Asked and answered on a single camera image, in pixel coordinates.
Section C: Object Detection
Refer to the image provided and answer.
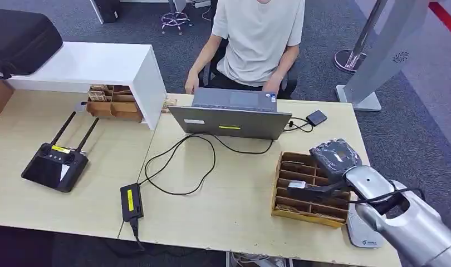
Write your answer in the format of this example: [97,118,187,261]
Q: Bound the person's left hand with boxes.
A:
[263,73,285,93]

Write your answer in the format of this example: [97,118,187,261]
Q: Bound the flat grey card reader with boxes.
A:
[346,203,383,249]

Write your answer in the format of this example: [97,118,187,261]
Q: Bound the wooden storage box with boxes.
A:
[86,85,144,123]

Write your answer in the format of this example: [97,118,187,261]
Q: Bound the red barrier belt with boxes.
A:
[428,2,451,43]

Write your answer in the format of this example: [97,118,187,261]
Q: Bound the black mains cable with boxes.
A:
[129,218,147,252]

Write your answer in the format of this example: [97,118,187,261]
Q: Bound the white desk shelf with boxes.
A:
[6,41,167,130]

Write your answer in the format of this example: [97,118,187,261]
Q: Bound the small black external drive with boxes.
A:
[306,110,328,127]

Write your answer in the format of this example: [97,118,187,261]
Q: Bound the loose stack of cards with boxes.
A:
[161,96,178,114]

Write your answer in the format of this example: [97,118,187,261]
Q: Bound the black power adapter yellow label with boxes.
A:
[120,183,145,223]

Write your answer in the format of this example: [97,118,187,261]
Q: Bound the person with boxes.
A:
[184,0,306,95]

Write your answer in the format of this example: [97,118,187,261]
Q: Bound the black cabinet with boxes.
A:
[90,0,121,24]

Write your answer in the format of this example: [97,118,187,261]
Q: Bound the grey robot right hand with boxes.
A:
[309,138,362,181]

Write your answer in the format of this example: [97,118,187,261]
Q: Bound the black laptop power cable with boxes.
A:
[143,133,274,196]

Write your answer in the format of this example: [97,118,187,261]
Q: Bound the grey laptop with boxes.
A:
[167,87,293,141]

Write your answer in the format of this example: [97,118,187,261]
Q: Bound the grey kiosk stand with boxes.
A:
[336,0,431,112]

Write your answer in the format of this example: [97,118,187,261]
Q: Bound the cards in storage box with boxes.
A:
[88,85,108,103]

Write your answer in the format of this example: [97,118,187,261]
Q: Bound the chrome stool base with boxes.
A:
[160,0,193,36]

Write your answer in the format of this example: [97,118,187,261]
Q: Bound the chrome stanchion post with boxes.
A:
[334,0,389,73]

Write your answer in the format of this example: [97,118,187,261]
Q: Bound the black drive cable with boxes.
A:
[283,117,315,134]

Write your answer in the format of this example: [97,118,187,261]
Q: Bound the wooden card box with dividers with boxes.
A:
[271,151,352,229]

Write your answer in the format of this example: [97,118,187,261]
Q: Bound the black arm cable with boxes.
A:
[347,187,426,205]

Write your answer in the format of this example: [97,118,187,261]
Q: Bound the person's right hand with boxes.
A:
[184,70,200,95]

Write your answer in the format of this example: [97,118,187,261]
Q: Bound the black carrying case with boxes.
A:
[0,8,64,80]

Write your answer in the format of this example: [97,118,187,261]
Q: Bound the black remote controller with antennas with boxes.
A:
[21,111,100,194]

